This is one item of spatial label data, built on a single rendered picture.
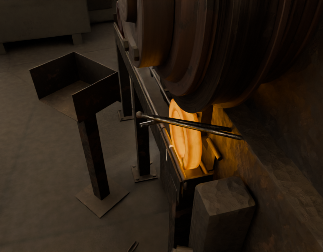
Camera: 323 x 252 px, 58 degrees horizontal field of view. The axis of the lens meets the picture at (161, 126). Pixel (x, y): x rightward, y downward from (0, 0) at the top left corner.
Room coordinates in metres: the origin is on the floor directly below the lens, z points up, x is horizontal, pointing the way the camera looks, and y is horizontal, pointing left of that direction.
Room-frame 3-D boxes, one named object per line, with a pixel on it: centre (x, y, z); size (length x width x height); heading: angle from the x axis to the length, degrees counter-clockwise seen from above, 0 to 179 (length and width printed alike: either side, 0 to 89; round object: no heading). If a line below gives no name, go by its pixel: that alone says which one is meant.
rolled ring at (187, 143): (0.57, -0.06, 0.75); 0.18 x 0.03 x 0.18; 13
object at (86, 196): (0.95, 0.32, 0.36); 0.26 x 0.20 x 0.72; 50
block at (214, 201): (0.34, -0.12, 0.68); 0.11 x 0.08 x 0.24; 105
